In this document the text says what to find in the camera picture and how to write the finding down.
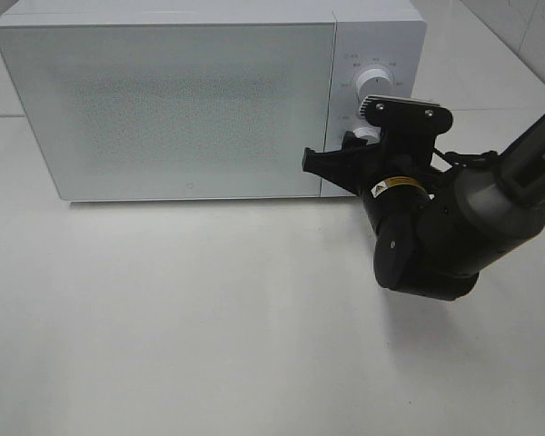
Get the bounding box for white microwave door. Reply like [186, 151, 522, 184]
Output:
[0, 24, 333, 202]

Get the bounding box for white dial knob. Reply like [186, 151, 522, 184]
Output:
[353, 64, 393, 100]
[352, 126, 381, 144]

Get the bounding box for white microwave oven body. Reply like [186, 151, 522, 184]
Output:
[0, 1, 427, 197]

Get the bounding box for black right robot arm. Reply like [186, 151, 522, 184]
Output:
[302, 95, 545, 301]

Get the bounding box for black camera cable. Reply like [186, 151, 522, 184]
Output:
[431, 147, 500, 172]

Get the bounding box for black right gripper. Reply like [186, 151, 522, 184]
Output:
[302, 129, 441, 200]

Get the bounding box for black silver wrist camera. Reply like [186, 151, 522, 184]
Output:
[358, 95, 453, 137]

